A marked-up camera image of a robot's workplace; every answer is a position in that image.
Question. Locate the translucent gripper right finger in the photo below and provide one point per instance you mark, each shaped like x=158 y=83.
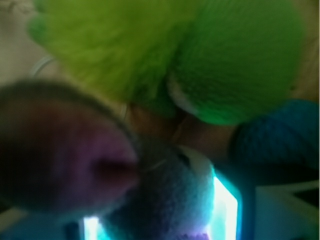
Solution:
x=226 y=216

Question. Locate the teal textured ball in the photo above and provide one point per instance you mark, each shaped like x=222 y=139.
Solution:
x=288 y=135

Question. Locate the translucent gripper left finger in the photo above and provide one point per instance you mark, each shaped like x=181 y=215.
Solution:
x=92 y=230

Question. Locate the green plush frog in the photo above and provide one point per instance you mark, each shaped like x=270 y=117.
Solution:
x=222 y=61

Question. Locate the gray plush animal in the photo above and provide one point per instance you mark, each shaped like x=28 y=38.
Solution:
x=65 y=154

